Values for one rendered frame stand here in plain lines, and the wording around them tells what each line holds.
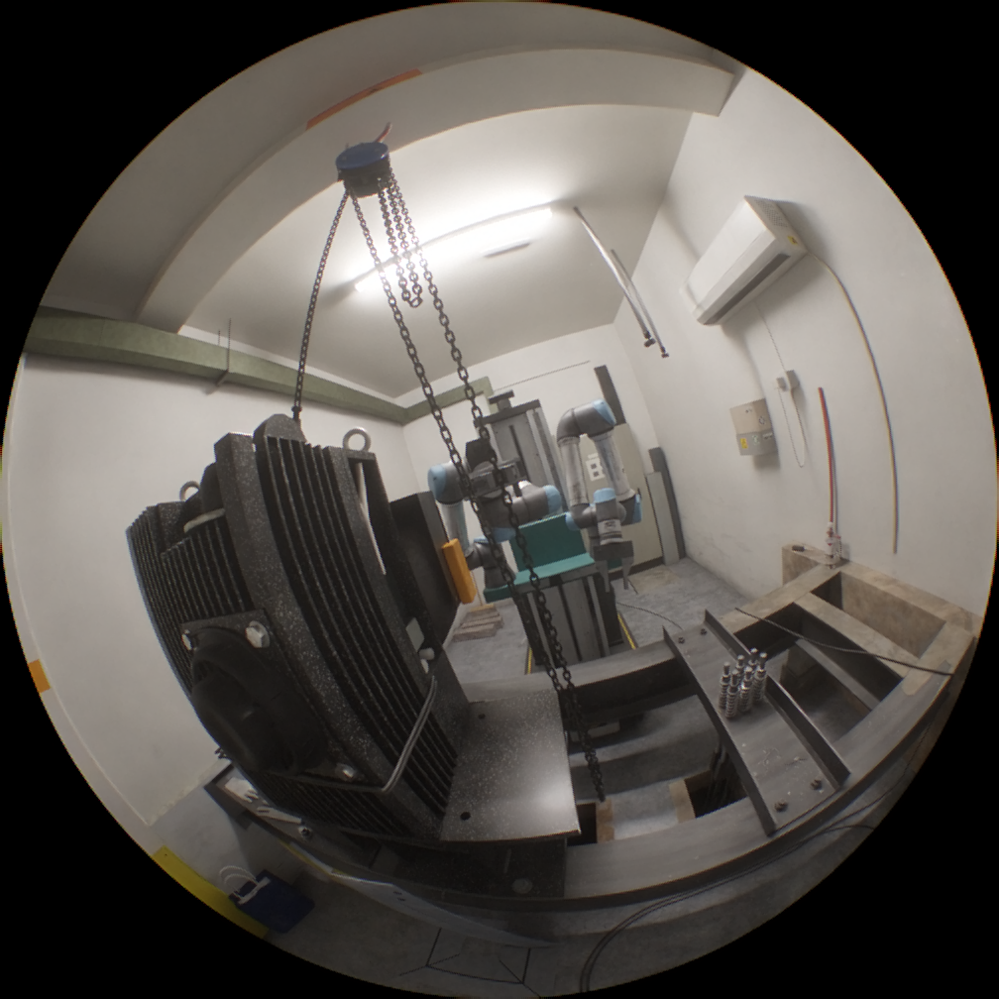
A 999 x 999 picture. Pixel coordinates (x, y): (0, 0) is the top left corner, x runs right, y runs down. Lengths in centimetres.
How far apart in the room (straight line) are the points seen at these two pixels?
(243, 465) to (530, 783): 70
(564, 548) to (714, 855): 133
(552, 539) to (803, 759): 131
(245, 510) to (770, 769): 108
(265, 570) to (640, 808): 156
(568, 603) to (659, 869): 133
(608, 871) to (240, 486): 92
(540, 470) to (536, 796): 132
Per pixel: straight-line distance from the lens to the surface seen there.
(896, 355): 142
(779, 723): 101
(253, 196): 146
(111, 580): 158
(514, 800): 67
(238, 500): 40
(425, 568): 77
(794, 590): 157
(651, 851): 83
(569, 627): 174
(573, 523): 115
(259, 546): 39
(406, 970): 165
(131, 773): 166
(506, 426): 154
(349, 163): 102
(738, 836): 85
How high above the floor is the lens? 145
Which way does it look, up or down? 3 degrees down
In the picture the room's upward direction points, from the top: 18 degrees counter-clockwise
